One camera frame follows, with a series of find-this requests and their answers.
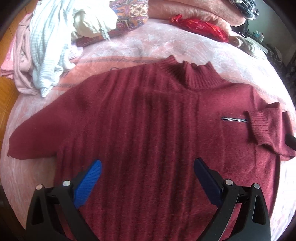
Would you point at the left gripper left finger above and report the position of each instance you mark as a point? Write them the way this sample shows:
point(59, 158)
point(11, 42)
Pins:
point(43, 221)

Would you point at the white blue striped garment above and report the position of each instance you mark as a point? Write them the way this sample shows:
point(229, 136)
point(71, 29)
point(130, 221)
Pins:
point(51, 27)

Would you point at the light pink garment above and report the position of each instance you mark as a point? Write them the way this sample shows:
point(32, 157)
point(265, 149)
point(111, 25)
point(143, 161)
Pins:
point(18, 64)

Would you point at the dark plaid garment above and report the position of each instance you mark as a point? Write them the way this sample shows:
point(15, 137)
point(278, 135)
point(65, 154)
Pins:
point(247, 8)

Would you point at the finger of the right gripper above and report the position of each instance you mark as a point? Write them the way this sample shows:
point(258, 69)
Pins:
point(290, 141)

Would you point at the dark red knit sweater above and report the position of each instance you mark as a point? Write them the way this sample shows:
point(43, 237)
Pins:
point(147, 124)

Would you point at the pink floral bed blanket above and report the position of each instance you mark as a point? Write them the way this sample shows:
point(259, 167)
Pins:
point(151, 43)

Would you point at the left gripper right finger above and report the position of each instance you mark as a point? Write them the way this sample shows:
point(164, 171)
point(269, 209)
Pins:
point(252, 222)

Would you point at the beige white cloth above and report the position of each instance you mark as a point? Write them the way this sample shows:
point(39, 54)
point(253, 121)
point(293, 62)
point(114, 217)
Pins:
point(243, 44)

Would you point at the cream zip jacket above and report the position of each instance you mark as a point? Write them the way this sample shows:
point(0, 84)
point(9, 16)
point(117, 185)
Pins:
point(93, 24)

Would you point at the red gold patterned cloth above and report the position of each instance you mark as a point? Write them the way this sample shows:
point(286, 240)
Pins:
point(200, 27)

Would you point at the colourful paisley pillow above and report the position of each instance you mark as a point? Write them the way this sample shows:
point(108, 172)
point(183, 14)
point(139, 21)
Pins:
point(131, 15)

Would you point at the pink fluffy folded blanket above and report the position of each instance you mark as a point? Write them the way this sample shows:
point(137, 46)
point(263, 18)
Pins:
point(220, 13)

